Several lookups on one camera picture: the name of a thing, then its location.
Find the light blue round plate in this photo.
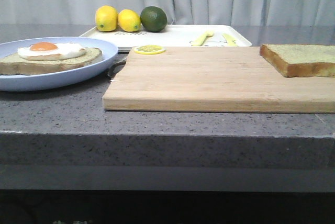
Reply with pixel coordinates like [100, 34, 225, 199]
[1, 37, 118, 92]

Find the bread slice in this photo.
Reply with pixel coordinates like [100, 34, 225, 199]
[260, 44, 334, 77]
[1, 48, 103, 75]

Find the fried egg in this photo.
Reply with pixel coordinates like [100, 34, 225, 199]
[17, 42, 86, 61]

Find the white rectangular tray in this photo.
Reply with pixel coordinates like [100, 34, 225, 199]
[81, 25, 252, 52]

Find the wooden cutting board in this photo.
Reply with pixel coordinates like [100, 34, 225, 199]
[103, 47, 334, 113]

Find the lemon slice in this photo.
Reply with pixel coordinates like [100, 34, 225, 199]
[133, 44, 165, 54]

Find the yellow plastic spoon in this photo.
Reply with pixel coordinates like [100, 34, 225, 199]
[191, 30, 214, 46]

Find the green lime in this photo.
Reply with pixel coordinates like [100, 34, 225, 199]
[140, 6, 168, 32]

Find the yellow plastic knife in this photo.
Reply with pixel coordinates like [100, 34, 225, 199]
[222, 33, 238, 47]

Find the right yellow lemon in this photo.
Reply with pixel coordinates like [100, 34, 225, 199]
[118, 9, 141, 32]

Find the yellow lemon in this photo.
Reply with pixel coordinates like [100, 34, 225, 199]
[95, 5, 118, 32]
[118, 9, 141, 32]

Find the left yellow lemon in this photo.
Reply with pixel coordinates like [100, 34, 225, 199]
[95, 5, 118, 32]

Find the metal cutting board handle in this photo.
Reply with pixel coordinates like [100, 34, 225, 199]
[107, 60, 126, 79]

